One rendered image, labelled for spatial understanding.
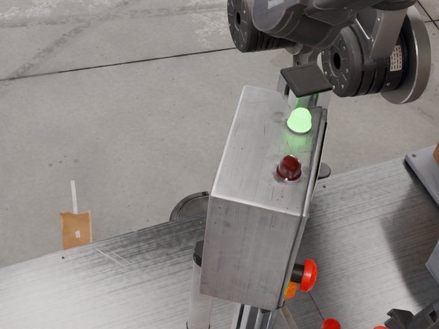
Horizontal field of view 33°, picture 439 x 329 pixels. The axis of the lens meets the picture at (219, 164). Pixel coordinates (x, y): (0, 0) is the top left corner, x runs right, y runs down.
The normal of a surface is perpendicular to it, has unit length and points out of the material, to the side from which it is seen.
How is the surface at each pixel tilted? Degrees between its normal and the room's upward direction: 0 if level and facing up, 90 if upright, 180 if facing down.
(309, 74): 0
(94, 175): 0
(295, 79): 0
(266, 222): 90
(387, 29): 90
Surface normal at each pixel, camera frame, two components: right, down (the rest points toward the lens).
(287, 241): -0.22, 0.73
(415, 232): 0.08, -0.65
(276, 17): -0.81, -0.14
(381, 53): 0.29, 0.74
